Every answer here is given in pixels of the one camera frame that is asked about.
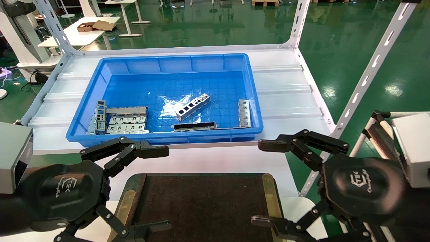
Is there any small grey metal piece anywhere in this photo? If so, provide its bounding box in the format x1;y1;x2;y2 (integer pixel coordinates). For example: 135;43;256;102
86;116;97;135

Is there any black work mat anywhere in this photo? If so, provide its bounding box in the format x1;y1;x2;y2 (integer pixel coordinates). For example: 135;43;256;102
107;173;286;242

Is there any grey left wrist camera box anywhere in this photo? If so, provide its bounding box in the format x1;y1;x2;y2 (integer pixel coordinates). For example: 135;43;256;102
0;122;33;195

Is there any silver ribbed metal bracket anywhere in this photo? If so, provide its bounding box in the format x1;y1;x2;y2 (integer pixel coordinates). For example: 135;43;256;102
238;99;252;128

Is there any white desk with legs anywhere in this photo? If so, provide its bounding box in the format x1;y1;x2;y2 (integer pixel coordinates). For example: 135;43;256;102
105;0;152;37

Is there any white background table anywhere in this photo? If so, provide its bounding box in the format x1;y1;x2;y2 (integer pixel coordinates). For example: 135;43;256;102
38;16;121;51

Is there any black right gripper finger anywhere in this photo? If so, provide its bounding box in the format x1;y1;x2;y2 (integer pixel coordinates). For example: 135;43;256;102
251;200;370;242
258;129;350;172

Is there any black floor cable reel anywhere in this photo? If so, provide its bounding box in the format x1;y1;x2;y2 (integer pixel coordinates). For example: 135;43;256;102
21;69;49;92

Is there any grey windowed metal frame part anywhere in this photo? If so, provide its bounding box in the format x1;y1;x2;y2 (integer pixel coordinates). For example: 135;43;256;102
94;100;107;131

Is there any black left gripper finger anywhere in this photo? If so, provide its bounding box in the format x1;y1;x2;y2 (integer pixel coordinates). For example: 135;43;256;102
80;136;170;178
54;205;172;242

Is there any long dark metal channel part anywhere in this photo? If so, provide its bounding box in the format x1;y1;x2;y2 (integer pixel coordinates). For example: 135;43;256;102
173;122;219;132

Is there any white background machine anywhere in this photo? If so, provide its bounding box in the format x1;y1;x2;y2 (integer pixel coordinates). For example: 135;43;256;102
0;0;62;68

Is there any open cardboard box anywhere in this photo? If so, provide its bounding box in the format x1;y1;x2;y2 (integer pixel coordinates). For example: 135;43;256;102
77;20;116;32

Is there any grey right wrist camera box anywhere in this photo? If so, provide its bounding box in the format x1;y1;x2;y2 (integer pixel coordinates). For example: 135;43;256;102
391;113;430;188

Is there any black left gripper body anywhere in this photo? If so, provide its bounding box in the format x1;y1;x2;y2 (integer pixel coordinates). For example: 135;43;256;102
17;160;111;232

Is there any white metal shelf rack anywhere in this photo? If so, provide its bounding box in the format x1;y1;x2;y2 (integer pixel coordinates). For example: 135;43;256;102
21;0;419;197

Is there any silver slotted metal part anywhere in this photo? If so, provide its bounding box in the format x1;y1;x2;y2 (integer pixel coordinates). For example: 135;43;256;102
176;93;211;122

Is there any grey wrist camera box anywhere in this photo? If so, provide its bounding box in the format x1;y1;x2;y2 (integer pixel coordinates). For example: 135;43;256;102
0;122;33;195
391;113;430;188

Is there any white power strip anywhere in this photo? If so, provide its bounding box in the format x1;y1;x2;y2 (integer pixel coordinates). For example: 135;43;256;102
0;67;22;81

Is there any blue plastic bin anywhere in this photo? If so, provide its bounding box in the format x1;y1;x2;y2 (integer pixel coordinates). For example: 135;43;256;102
66;53;264;148

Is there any clear plastic film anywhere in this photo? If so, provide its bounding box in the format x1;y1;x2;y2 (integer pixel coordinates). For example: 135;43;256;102
159;94;202;119

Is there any white floor stand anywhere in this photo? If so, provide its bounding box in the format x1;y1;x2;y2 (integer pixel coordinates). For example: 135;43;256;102
57;0;76;19

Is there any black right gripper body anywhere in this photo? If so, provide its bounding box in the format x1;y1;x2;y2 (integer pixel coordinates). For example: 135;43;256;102
319;154;409;226

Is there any white and black cart frame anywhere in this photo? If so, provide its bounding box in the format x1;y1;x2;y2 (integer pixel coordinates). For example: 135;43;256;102
349;110;409;160

